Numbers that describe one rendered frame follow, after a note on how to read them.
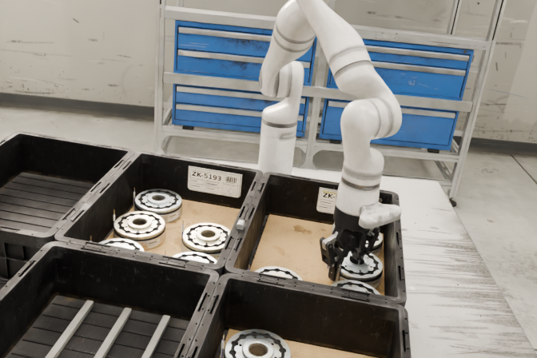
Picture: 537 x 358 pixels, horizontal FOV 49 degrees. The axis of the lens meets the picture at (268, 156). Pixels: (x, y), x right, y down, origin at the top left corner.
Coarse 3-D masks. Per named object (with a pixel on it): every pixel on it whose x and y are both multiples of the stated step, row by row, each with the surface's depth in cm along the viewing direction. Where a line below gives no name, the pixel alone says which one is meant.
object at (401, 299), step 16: (272, 176) 130; (288, 176) 130; (256, 192) 121; (384, 192) 127; (256, 208) 115; (400, 224) 115; (240, 240) 105; (400, 240) 109; (400, 256) 104; (240, 272) 95; (256, 272) 95; (400, 272) 100; (320, 288) 93; (336, 288) 94; (400, 288) 95; (400, 304) 92
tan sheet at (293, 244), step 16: (272, 224) 130; (288, 224) 130; (304, 224) 131; (320, 224) 132; (272, 240) 124; (288, 240) 124; (304, 240) 125; (256, 256) 118; (272, 256) 118; (288, 256) 119; (304, 256) 119; (320, 256) 120; (304, 272) 114; (320, 272) 114
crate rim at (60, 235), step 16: (128, 160) 129; (176, 160) 132; (192, 160) 132; (112, 176) 121; (256, 176) 128; (64, 240) 99; (80, 240) 99; (144, 256) 97; (160, 256) 97; (224, 256) 99; (224, 272) 97
